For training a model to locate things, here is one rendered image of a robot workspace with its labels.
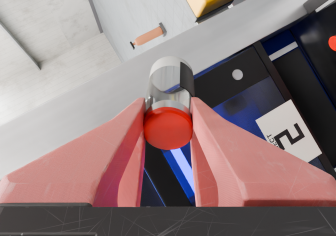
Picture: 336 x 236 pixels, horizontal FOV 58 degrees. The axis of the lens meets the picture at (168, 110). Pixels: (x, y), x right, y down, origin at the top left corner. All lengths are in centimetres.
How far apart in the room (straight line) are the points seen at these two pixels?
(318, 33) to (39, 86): 1121
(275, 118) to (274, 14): 15
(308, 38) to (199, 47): 20
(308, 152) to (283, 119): 6
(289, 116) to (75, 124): 28
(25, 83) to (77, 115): 1140
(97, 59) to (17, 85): 293
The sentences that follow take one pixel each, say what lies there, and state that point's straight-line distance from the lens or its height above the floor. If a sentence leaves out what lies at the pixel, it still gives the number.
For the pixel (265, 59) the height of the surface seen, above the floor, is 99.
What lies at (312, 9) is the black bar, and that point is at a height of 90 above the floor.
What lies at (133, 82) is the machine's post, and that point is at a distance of 40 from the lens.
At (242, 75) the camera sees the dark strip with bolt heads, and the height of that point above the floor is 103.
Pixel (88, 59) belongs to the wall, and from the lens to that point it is 1148.
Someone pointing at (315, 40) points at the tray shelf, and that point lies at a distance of 54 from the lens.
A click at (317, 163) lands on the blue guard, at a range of 47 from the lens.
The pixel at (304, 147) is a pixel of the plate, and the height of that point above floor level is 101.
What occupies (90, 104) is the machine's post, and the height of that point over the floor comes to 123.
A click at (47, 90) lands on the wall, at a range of 1139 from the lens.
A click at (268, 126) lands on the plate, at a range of 43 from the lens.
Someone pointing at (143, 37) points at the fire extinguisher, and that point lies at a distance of 430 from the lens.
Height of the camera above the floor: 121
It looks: 10 degrees down
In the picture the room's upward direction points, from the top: 119 degrees counter-clockwise
